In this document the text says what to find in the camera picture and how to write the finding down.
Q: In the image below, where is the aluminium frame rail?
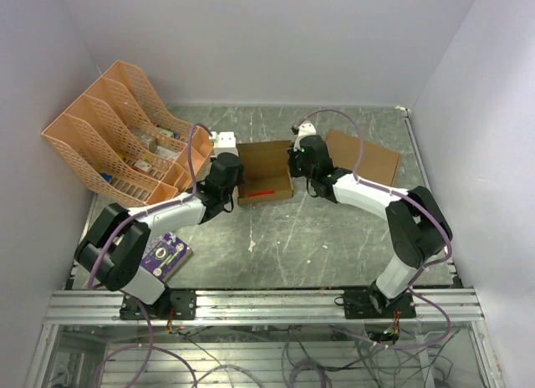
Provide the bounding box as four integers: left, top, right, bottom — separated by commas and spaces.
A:
43, 288, 484, 326

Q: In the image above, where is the cardboard box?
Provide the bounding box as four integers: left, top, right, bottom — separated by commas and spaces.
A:
326, 129, 400, 186
237, 140, 293, 207

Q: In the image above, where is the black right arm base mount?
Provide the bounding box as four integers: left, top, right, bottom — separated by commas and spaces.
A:
334, 288, 416, 319

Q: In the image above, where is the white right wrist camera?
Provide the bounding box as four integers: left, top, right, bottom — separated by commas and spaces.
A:
291, 120, 317, 151

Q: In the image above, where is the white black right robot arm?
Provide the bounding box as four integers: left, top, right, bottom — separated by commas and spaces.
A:
288, 134, 452, 318

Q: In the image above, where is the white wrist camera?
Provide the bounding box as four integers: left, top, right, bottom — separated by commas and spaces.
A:
210, 131, 239, 157
291, 120, 317, 151

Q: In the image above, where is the pink plastic desk organizer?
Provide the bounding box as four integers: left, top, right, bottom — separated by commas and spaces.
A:
42, 60, 212, 207

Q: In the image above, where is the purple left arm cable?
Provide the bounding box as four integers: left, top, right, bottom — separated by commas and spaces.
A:
85, 122, 217, 388

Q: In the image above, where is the red block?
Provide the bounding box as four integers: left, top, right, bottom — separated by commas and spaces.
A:
247, 190, 275, 197

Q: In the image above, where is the closed folded cardboard box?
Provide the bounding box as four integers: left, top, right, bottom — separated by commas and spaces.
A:
326, 129, 400, 186

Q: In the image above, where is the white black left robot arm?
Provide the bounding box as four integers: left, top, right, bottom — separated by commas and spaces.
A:
74, 152, 244, 319

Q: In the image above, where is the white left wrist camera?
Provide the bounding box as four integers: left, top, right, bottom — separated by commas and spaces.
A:
210, 131, 239, 157

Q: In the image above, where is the purple book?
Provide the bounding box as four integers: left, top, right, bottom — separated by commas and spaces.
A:
140, 232, 193, 282

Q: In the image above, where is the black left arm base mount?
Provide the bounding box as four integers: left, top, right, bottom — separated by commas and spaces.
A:
120, 288, 197, 321

